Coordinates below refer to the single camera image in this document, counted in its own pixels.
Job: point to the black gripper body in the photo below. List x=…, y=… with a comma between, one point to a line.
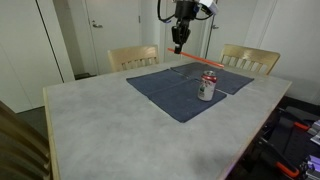
x=185, y=8

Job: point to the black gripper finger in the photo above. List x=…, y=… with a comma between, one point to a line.
x=177, y=38
x=186, y=31

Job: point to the orange drinking straw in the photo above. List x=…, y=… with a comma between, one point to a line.
x=200, y=59

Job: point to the red and silver soda can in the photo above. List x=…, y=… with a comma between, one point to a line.
x=207, y=86

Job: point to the white door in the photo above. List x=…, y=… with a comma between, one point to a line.
x=233, y=26
x=113, y=36

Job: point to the light wooden chair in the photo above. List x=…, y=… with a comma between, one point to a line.
x=250, y=54
x=130, y=55
x=20, y=146

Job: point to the dark blue cloth mat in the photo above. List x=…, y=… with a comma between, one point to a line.
x=173, y=100
x=233, y=81

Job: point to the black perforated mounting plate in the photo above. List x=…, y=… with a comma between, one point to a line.
x=293, y=143

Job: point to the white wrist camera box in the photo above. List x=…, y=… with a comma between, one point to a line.
x=208, y=5

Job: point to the aluminium extrusion rail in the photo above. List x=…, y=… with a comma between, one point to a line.
x=316, y=133

